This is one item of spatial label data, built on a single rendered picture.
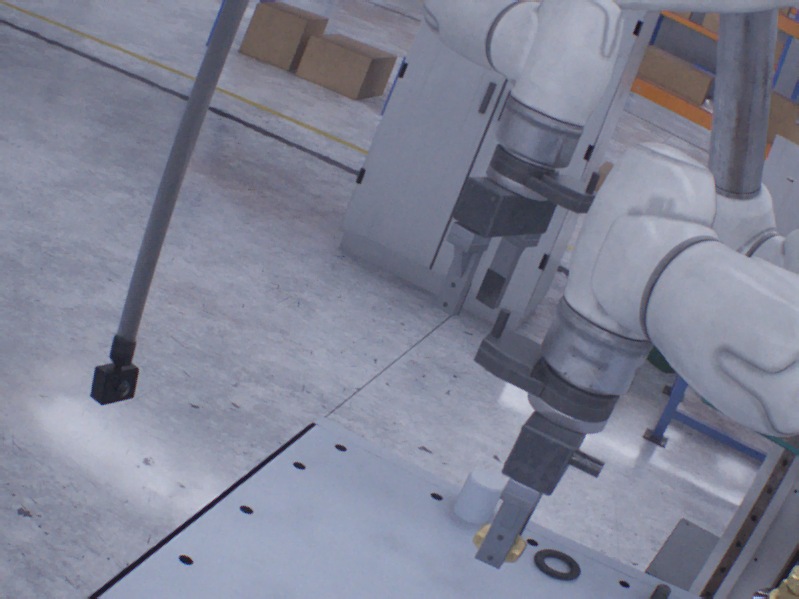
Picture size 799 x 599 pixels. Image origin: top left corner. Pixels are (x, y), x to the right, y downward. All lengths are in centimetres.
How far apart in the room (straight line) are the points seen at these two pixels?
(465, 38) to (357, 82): 806
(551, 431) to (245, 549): 29
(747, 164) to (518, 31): 70
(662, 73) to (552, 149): 748
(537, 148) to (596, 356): 36
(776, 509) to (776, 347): 136
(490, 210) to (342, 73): 820
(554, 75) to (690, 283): 44
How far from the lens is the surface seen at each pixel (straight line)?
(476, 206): 130
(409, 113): 578
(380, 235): 591
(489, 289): 141
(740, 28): 180
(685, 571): 253
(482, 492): 123
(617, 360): 99
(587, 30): 127
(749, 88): 184
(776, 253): 191
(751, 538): 221
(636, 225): 94
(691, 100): 875
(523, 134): 129
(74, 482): 351
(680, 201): 95
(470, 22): 136
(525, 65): 129
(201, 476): 376
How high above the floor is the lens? 196
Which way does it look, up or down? 20 degrees down
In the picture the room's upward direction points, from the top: 22 degrees clockwise
